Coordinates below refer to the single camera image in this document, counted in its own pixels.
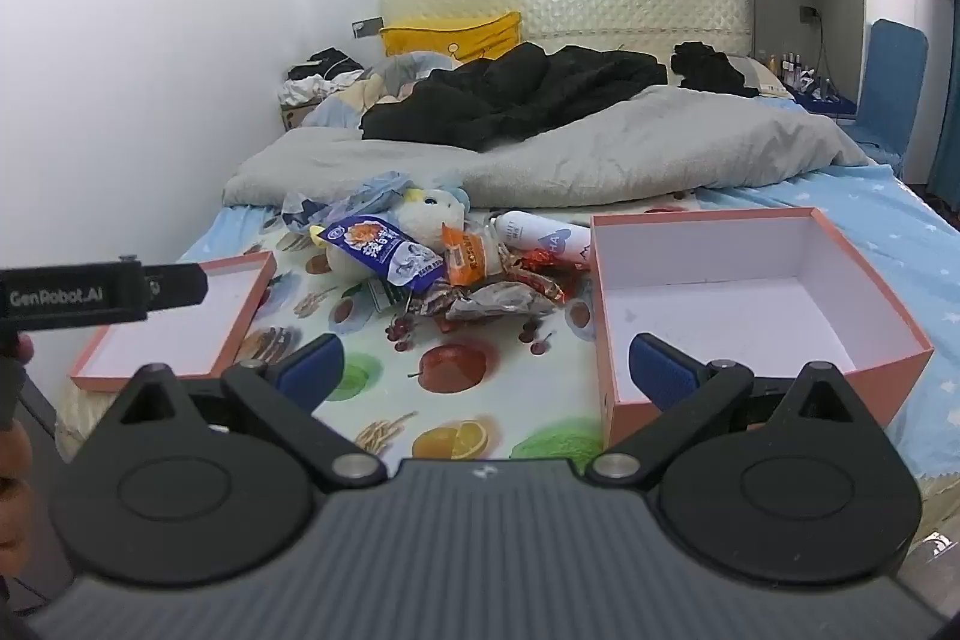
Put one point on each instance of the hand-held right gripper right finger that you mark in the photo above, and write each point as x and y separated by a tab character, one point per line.
661	371

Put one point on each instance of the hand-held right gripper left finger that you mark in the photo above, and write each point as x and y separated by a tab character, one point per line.
313	368

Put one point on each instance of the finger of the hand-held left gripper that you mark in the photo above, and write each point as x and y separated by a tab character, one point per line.
178	286

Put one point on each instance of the pink cardboard box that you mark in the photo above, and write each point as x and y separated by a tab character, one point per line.
750	317

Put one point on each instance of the blue snack packet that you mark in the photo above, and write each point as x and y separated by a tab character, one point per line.
379	251

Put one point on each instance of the red snack packet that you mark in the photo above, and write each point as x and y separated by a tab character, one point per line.
547	281

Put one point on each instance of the silver brown snack packet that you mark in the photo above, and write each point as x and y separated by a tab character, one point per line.
495	302

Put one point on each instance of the orange snack packet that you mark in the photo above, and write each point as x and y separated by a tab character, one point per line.
469	257

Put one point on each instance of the person's left hand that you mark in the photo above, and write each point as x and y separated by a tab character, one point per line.
11	486

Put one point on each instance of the pink box lid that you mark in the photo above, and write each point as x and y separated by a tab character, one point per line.
180	332

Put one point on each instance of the fruit printed sheet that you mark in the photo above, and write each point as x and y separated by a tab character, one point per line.
450	385

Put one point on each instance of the light blue plastic bag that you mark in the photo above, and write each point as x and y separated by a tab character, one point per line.
352	201

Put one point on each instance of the white spray bottle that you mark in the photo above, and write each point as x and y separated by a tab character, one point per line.
540	235

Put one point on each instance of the white and blue plush toy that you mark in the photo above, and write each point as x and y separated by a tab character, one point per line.
424	216

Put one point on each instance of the grey duvet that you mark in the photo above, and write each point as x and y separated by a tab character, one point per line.
637	153

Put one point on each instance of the pile of mixed clothes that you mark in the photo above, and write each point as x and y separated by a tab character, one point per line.
322	74

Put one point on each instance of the cartoon printed blanket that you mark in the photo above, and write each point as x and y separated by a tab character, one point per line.
375	85

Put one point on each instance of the small black garment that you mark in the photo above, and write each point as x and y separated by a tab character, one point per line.
712	70

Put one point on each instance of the black clothes heap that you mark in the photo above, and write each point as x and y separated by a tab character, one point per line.
517	93

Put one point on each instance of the group of small bottles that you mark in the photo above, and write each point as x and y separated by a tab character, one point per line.
806	74

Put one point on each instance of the yellow pillow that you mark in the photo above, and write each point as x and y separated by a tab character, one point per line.
450	36

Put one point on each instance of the blue chair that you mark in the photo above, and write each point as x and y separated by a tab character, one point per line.
892	85

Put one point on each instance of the grey wall socket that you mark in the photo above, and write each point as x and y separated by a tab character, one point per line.
366	28

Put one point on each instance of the black wall outlet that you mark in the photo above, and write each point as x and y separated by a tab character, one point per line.
810	14

